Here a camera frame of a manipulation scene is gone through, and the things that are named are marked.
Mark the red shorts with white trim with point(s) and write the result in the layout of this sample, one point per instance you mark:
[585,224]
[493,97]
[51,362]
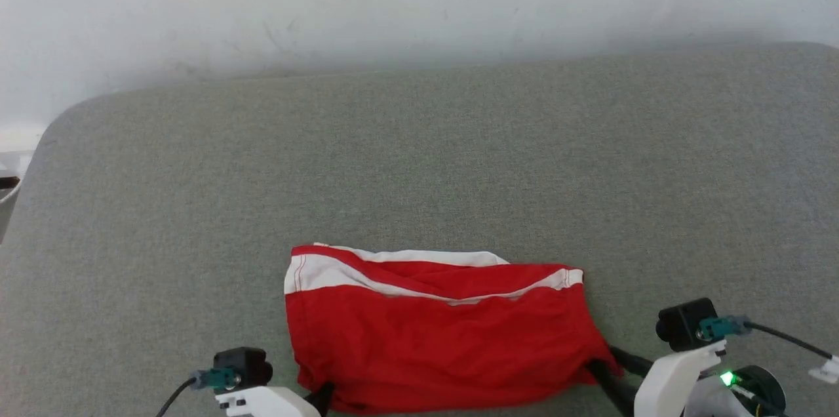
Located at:
[439,338]

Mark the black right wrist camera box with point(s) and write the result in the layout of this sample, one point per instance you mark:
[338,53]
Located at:
[685,325]

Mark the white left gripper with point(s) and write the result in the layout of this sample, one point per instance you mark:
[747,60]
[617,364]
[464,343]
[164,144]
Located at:
[269,402]

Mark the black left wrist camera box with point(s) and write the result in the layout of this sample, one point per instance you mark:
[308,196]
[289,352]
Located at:
[244,364]

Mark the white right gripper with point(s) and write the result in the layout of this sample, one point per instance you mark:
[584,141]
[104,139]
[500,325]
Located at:
[668,384]

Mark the grey-green fabric sofa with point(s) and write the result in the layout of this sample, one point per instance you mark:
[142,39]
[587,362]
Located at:
[419,161]

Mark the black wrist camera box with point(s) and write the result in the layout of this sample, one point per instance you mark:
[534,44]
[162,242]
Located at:
[244,364]
[685,325]

